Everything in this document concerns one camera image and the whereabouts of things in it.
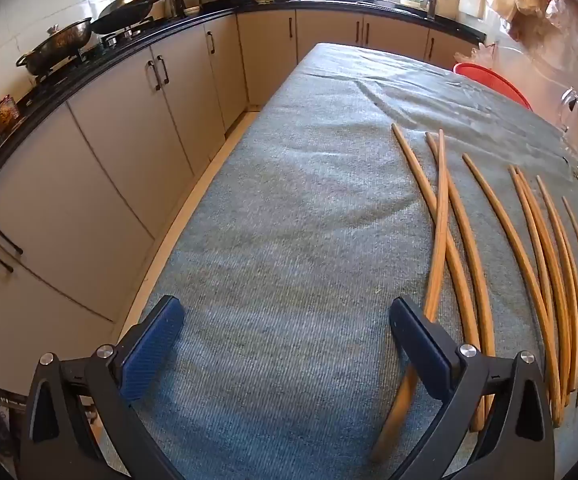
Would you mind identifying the gas stove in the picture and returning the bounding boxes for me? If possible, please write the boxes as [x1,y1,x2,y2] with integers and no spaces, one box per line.
[32,14,170,86]

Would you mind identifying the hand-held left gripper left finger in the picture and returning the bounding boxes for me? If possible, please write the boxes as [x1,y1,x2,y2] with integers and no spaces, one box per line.
[19,294,186,480]

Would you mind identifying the clear plastic bag with food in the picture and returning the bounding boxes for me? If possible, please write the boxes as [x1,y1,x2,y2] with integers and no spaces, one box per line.
[469,42,500,69]

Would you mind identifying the black kitchen countertop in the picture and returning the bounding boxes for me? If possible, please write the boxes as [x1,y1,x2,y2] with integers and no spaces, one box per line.
[0,0,487,201]

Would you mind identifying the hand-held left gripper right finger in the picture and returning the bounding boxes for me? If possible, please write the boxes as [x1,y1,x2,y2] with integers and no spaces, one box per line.
[388,296,554,480]

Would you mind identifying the bunch of wooden chopsticks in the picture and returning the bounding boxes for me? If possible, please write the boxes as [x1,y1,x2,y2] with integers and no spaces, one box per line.
[369,122,578,465]

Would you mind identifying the beige base cabinets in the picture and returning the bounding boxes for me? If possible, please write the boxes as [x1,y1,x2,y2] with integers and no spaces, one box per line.
[0,7,484,401]

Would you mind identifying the spice jar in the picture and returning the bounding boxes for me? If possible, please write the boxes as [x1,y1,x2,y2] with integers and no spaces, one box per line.
[0,95,20,131]

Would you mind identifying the steel wok with lid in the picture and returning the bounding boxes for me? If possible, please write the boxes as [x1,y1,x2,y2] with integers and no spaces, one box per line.
[16,17,93,76]

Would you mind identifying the red plastic basin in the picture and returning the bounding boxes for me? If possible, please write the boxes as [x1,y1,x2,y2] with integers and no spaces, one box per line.
[453,62,534,111]

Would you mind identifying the blue tablecloth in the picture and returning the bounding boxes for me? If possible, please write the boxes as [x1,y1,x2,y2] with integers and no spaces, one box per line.
[104,42,578,480]

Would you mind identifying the black wok with lid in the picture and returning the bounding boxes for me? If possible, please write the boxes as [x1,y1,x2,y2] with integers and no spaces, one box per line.
[90,0,190,36]

